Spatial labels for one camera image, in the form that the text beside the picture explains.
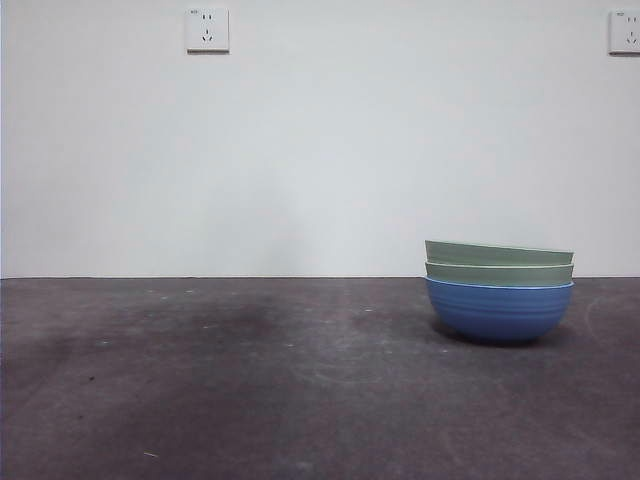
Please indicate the pale green bowl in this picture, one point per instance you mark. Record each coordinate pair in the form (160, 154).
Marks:
(500, 255)
(500, 276)

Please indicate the blue bowl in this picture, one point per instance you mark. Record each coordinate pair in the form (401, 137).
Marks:
(500, 315)

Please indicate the white wall socket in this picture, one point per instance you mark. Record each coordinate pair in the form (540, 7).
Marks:
(208, 30)
(625, 32)

